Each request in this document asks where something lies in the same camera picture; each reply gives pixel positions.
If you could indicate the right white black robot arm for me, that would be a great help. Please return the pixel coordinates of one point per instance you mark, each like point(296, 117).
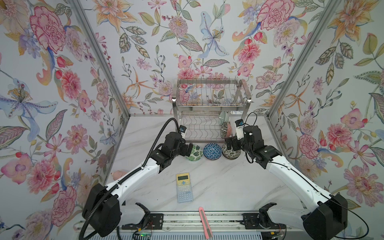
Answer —
point(324, 216)

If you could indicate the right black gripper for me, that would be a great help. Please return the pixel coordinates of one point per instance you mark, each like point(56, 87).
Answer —
point(234, 141)

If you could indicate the green leaf pattern bowl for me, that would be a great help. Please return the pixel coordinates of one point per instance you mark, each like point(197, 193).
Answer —
point(196, 154)

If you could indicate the pink utility knife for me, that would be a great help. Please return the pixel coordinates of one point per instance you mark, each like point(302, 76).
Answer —
point(207, 229)

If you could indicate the pale green ceramic bowl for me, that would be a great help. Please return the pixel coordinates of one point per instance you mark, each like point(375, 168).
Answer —
point(223, 117)

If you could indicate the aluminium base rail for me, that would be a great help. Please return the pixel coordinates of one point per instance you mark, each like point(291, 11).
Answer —
point(228, 221)

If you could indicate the black white floral bowl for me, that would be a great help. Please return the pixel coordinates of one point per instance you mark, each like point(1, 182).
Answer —
point(226, 130)
point(230, 154)

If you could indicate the steel two-tier dish rack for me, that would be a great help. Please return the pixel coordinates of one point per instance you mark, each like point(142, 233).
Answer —
point(197, 104)

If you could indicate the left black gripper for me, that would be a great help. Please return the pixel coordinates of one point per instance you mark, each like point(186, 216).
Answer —
point(185, 152)

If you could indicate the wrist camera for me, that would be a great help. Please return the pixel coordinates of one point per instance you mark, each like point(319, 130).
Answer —
point(183, 130)
point(240, 129)

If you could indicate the blue patterned ceramic bowl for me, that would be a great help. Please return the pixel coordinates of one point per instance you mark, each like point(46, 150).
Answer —
point(212, 151)

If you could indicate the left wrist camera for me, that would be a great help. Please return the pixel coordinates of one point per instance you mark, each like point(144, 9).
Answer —
point(183, 130)

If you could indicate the yellow blue calculator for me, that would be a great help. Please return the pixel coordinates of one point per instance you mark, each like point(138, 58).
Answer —
point(184, 188)

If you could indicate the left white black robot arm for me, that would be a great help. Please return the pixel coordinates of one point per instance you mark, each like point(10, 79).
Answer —
point(104, 210)

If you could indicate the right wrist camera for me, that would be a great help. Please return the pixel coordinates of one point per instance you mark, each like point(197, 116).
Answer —
point(240, 129)

